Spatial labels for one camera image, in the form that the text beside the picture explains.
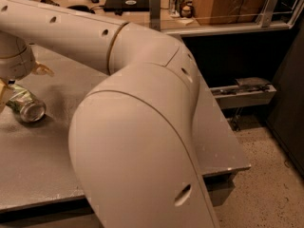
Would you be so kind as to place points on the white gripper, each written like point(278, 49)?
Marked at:
point(15, 67)

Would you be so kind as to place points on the crushed green can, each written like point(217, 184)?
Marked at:
point(26, 104)

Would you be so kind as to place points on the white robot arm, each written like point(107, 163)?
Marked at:
point(130, 139)

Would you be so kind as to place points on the black headphones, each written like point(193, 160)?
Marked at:
point(83, 8)

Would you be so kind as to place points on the black laptop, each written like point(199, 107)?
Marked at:
point(126, 5)

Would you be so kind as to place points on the glass jar on desk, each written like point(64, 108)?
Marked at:
point(175, 7)

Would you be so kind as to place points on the small round brown object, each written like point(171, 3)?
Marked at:
point(186, 11)

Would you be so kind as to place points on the brown cardboard box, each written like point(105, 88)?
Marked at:
point(215, 12)

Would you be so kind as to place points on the grey metal shelf tray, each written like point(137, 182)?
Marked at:
point(245, 92)

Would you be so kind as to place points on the middle metal bracket post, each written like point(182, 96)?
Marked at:
point(155, 14)

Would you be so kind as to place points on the metal bracket post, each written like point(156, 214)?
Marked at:
point(267, 13)
point(155, 14)

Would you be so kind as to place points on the right metal bracket post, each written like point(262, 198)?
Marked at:
point(267, 13)

